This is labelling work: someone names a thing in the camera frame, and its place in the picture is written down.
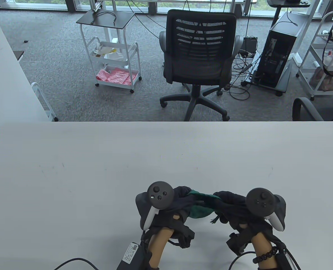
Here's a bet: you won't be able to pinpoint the person's right hand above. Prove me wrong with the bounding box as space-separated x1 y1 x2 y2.
213 191 276 256

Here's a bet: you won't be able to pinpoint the person's left hand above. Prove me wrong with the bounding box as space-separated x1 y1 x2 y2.
148 186 195 248

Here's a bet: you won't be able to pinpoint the green drawstring bag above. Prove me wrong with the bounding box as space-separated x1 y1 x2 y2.
187 190 222 219

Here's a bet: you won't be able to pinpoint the person's right forearm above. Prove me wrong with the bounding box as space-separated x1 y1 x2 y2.
251 232 282 270

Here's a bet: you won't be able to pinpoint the person's left forearm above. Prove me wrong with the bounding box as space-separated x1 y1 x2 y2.
148 227 175 270

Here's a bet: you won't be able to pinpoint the white plastic bag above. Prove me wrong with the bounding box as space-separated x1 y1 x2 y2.
93 42 127 61

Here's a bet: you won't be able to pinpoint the grey left hand controller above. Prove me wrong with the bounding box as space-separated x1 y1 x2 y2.
136 181 175 231

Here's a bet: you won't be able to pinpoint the grey hand controller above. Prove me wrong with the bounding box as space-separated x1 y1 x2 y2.
245 188 286 231
136 181 175 231

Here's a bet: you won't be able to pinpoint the grey right hand controller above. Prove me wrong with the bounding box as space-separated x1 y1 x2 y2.
245 188 286 231

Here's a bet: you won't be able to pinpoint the black labelled left wrist module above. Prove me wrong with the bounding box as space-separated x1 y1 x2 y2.
116 242 153 270

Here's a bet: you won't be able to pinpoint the dark grey chair armrest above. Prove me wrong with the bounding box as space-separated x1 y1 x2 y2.
292 97 333 122

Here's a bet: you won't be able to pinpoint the grey computer tower stand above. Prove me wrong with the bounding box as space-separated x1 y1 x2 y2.
241 53 293 97

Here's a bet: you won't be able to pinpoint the black mesh office chair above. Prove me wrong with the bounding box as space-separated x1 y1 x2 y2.
159 9 244 122

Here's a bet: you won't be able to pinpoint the pink plastic bags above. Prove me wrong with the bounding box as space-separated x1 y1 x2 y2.
96 67 132 85

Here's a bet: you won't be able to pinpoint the black computer tower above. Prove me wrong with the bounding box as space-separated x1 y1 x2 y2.
258 13 306 88

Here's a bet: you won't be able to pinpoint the black box on floor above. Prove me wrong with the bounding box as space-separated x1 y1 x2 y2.
243 37 258 51

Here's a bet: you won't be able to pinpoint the white metal rack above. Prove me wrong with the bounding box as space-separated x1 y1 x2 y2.
30 82 59 122

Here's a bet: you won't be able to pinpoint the white desk leg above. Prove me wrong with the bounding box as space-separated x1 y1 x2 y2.
292 0 329 66

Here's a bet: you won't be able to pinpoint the white cart with dark top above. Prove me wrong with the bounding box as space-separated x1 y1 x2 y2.
76 9 142 94

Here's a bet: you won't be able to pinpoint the dark standing desk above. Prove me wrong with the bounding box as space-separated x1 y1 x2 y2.
267 0 310 27

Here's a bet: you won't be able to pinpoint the black right module cable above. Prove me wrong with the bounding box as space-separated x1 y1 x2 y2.
229 251 257 270

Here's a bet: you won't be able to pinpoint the black module cable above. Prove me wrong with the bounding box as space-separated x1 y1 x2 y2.
229 251 257 270
53 257 99 270

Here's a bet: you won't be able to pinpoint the black bead bracelet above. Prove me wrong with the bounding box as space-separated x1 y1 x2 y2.
252 246 278 264

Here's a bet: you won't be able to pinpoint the tangle of black floor cables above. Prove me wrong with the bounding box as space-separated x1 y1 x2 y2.
224 51 261 100

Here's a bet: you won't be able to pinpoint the black left module cable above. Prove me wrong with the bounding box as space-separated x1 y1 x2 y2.
53 257 99 270

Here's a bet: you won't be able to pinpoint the white wire shelf cart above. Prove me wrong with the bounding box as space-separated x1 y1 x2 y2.
296 11 333 101

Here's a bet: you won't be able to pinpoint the black cable on cart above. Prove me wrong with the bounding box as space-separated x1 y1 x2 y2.
92 10 117 27

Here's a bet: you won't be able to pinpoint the aluminium frame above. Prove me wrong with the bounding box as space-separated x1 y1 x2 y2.
89 0 104 12

